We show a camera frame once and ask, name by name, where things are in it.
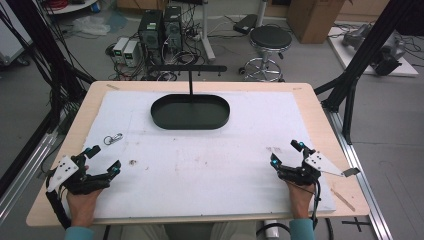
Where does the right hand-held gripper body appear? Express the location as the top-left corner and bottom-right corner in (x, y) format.
(278, 149), (362, 187)

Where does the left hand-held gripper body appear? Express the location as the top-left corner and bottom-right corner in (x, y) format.
(45, 152), (113, 197)

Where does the person's left hand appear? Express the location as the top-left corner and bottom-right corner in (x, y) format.
(65, 189), (103, 229)

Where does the person's right hand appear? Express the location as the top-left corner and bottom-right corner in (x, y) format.
(286, 181), (317, 220)

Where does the thin wooden stick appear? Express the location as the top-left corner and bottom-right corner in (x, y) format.
(329, 187), (357, 213)

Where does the white foam board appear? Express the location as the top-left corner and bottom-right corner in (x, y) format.
(81, 89), (338, 220)

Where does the black hook stand with tray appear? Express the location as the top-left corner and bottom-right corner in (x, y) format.
(147, 64), (231, 131)

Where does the white power supply unit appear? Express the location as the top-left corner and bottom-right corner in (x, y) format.
(123, 40), (140, 68)
(112, 36), (130, 63)

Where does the black round stool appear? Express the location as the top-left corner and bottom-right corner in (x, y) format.
(237, 25), (294, 83)

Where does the black device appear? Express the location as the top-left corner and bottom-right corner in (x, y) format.
(372, 45), (407, 77)

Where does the grey device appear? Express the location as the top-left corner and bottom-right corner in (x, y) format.
(341, 23), (372, 50)

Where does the clear plastic bag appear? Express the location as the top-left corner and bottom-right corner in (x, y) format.
(70, 15), (112, 37)

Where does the brown cardboard box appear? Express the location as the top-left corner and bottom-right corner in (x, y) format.
(286, 0), (347, 45)

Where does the white floor board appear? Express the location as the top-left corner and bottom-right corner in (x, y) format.
(327, 25), (420, 78)

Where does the black flat adapter box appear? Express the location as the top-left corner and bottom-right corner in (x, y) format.
(232, 13), (258, 35)

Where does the black computer tower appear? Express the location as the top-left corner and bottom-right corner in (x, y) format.
(137, 9), (165, 65)
(162, 5), (184, 55)

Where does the white table leg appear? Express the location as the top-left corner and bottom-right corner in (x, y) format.
(255, 0), (269, 28)
(199, 0), (217, 63)

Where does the silver key ring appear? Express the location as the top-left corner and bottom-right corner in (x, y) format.
(102, 132), (124, 146)

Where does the black sleeved gripper cable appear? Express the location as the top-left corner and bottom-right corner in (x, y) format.
(45, 190), (72, 231)

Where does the aluminium rail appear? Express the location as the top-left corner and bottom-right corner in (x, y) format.
(0, 130), (60, 223)
(323, 107), (395, 240)

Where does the black floor cable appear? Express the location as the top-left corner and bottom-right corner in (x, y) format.
(255, 221), (292, 238)

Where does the black metal frame stand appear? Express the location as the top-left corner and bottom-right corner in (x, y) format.
(313, 0), (424, 145)
(0, 0), (98, 198)

